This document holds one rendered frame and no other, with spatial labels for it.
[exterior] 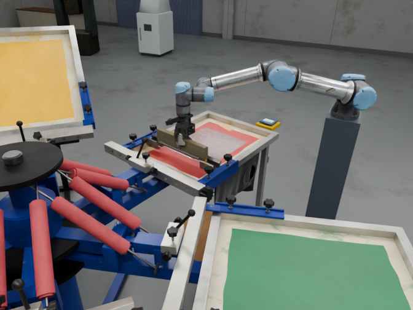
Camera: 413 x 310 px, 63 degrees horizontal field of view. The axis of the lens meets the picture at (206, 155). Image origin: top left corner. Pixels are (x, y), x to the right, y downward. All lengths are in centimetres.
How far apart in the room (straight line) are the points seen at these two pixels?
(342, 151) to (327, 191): 28
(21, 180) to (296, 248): 101
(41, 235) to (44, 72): 130
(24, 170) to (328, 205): 169
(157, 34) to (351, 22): 491
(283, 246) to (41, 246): 87
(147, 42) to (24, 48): 607
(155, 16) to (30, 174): 709
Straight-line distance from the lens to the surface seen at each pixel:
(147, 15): 821
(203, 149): 174
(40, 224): 117
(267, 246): 140
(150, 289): 248
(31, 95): 216
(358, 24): 986
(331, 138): 202
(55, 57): 234
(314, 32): 998
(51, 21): 1088
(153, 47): 825
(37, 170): 124
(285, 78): 167
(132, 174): 165
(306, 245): 144
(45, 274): 112
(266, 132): 221
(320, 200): 223
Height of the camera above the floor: 192
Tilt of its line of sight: 30 degrees down
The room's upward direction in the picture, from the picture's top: 1 degrees clockwise
